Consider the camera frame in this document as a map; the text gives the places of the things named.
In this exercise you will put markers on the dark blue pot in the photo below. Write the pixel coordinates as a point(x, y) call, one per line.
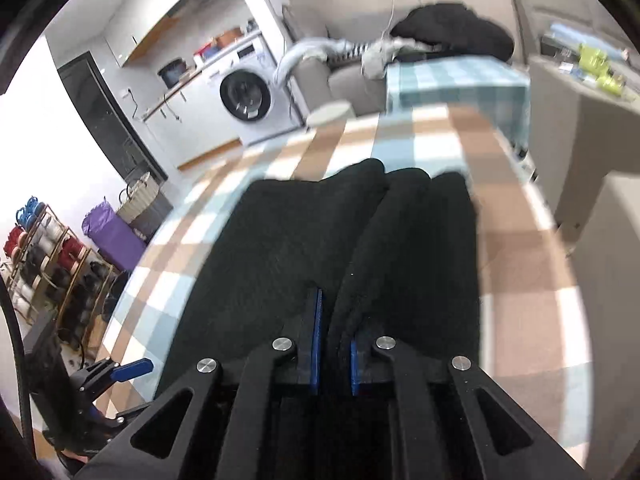
point(172, 74)

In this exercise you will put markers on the white washing machine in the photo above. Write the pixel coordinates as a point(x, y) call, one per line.
point(245, 95)

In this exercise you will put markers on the brown checked tablecloth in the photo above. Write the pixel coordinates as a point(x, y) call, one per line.
point(525, 270)

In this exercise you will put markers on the shoe rack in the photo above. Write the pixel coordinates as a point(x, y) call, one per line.
point(50, 270)

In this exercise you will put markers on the round white stool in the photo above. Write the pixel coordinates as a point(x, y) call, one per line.
point(327, 114)

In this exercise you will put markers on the black knit garment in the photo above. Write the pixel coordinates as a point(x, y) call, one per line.
point(280, 240)

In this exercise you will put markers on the pile of light clothes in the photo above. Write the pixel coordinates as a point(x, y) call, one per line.
point(320, 50)

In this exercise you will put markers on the white wall cabinets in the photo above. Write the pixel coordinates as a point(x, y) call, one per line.
point(145, 25)

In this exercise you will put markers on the grey sofa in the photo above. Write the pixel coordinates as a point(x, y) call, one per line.
point(350, 85)

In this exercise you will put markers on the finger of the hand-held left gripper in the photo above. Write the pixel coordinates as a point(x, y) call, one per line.
point(132, 368)
point(122, 416)

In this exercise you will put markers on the orange basin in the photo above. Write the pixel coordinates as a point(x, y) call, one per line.
point(227, 37)

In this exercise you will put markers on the grey bedside cabinet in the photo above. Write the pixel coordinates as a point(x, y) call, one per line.
point(565, 135)

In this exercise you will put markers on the light blue pillow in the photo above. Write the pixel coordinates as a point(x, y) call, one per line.
point(575, 31)

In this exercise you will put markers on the teal checked cloth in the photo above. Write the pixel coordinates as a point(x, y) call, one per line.
point(450, 85)

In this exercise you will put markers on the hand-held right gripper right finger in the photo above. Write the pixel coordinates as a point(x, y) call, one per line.
point(354, 367)

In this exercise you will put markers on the purple bag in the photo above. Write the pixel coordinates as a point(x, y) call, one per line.
point(112, 237)

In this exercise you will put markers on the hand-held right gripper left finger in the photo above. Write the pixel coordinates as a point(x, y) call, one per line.
point(316, 355)

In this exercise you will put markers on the green toy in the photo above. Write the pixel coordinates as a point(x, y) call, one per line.
point(592, 57)

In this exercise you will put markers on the large grey cabinet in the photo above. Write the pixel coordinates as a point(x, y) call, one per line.
point(610, 285)

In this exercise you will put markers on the wicker basket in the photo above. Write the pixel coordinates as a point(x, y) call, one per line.
point(142, 200)

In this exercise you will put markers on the black door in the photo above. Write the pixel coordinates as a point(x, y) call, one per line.
point(110, 120)

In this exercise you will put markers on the white counter cabinet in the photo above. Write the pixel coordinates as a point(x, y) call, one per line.
point(200, 130)

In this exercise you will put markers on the red box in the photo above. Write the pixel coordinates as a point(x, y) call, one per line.
point(203, 50)

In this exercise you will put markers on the black jacket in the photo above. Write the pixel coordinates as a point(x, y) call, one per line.
point(450, 27)

